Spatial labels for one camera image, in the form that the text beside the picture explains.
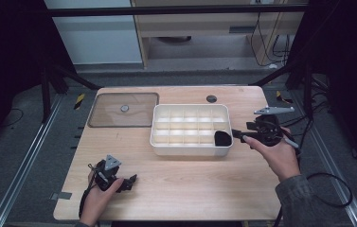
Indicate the white cabinet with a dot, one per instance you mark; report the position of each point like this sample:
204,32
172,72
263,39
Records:
97,41

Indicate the metal floor rail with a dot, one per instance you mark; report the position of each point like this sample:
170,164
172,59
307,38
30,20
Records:
334,164
24,164

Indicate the person's left hand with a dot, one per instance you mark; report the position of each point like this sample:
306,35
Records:
97,201

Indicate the black curtain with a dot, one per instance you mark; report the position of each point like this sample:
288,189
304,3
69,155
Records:
349,63
8,63

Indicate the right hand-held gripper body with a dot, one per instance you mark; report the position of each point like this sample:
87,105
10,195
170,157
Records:
267,132

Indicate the round table grommet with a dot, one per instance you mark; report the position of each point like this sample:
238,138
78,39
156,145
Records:
211,99

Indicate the person's right hand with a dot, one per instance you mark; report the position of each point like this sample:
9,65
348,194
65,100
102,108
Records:
280,160

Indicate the grey tape strip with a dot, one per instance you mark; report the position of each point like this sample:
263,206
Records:
62,195

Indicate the black metal stand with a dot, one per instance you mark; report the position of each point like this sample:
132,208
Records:
45,94
308,94

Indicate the black cloth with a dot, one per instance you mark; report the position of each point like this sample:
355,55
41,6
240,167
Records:
223,139

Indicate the yellow black striped tape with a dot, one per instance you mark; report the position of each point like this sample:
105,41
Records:
79,101
282,97

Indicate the light wooden desk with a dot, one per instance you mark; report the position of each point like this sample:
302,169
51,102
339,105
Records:
198,23

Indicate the black horizontal frame bar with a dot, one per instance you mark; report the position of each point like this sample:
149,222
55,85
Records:
166,11

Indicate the transparent box lid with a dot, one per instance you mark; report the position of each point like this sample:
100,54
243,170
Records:
110,113

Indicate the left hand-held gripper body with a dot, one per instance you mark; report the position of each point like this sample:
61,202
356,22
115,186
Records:
106,176

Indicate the white compartment storage box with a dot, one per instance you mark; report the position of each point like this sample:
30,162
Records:
192,148

